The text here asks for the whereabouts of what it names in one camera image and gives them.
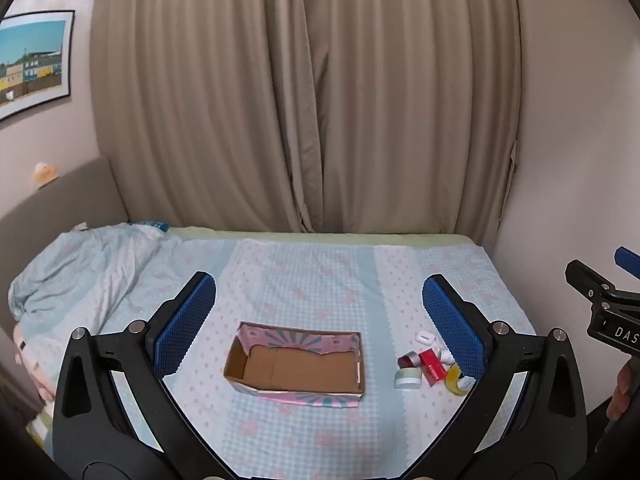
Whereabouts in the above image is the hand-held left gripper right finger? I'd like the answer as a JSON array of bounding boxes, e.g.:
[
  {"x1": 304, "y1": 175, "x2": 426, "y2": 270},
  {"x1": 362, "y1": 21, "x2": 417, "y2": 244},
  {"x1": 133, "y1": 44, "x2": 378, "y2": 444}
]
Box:
[{"x1": 402, "y1": 273, "x2": 588, "y2": 480}]

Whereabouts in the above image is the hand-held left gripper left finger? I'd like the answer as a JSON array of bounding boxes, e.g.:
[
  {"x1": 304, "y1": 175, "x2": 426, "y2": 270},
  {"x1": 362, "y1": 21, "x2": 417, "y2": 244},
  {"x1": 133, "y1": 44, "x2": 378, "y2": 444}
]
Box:
[{"x1": 52, "y1": 271, "x2": 236, "y2": 480}]

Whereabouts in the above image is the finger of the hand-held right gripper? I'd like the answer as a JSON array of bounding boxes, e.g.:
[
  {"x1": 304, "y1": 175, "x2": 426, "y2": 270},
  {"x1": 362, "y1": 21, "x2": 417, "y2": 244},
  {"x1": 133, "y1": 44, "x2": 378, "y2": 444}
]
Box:
[
  {"x1": 615, "y1": 246, "x2": 640, "y2": 280},
  {"x1": 565, "y1": 259, "x2": 640, "y2": 312}
]

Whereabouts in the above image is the small red box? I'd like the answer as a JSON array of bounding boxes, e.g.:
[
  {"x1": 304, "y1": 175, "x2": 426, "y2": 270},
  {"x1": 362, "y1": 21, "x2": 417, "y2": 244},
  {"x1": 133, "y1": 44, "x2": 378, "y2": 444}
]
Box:
[{"x1": 419, "y1": 349, "x2": 449, "y2": 387}]

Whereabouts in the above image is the clear yellowish tape roll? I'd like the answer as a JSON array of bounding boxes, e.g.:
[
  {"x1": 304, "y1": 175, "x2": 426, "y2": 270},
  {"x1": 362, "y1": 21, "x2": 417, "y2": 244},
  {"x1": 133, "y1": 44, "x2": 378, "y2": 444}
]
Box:
[{"x1": 444, "y1": 363, "x2": 476, "y2": 396}]

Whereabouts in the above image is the white pale green jar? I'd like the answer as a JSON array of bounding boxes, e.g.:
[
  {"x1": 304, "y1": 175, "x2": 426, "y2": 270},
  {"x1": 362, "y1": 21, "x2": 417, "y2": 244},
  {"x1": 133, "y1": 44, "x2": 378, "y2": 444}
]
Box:
[{"x1": 394, "y1": 368, "x2": 424, "y2": 390}]

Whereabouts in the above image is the pink patterned cardboard box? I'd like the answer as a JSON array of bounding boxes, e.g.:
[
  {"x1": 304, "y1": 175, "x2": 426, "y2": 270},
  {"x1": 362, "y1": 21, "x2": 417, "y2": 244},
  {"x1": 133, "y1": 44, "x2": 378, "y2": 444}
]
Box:
[{"x1": 223, "y1": 322, "x2": 367, "y2": 408}]

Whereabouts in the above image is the person's right hand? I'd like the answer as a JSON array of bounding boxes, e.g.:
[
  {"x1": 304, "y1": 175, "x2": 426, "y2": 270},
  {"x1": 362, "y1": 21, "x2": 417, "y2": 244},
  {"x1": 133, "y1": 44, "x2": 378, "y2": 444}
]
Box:
[{"x1": 606, "y1": 360, "x2": 640, "y2": 421}]

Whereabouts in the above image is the light blue crumpled blanket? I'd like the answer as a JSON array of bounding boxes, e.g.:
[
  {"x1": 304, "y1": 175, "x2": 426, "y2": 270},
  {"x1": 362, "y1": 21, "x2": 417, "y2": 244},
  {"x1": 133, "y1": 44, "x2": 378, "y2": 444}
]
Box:
[{"x1": 7, "y1": 222, "x2": 167, "y2": 343}]

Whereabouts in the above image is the blue pink patterned bed sheet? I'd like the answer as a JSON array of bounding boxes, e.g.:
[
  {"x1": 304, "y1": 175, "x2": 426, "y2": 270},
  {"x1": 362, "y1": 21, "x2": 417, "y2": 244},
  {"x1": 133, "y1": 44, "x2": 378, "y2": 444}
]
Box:
[{"x1": 27, "y1": 232, "x2": 539, "y2": 479}]

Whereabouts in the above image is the pink pillow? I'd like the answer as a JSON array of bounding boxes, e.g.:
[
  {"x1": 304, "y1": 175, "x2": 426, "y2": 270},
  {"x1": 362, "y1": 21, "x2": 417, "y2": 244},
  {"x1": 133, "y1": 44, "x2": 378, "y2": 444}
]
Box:
[{"x1": 13, "y1": 324, "x2": 57, "y2": 403}]

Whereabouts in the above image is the pale green mattress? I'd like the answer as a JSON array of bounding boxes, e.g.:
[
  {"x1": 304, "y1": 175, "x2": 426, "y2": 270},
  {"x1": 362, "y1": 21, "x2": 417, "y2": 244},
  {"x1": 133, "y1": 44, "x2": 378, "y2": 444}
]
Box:
[{"x1": 166, "y1": 227, "x2": 473, "y2": 247}]

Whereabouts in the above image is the grey upholstered headboard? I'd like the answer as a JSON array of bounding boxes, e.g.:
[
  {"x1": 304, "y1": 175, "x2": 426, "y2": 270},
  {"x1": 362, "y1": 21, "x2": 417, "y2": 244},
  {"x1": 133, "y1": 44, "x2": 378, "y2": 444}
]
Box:
[{"x1": 0, "y1": 156, "x2": 129, "y2": 313}]

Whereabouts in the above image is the beige curtain panel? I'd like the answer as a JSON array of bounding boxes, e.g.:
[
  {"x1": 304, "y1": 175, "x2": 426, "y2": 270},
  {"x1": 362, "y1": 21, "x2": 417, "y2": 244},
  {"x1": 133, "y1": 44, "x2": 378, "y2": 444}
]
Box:
[
  {"x1": 90, "y1": 0, "x2": 323, "y2": 233},
  {"x1": 299, "y1": 0, "x2": 524, "y2": 246}
]

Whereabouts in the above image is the framed wall poster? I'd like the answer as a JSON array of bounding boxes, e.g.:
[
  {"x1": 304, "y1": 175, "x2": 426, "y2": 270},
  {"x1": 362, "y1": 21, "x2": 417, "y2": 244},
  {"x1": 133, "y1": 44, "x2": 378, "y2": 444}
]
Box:
[{"x1": 0, "y1": 10, "x2": 76, "y2": 122}]

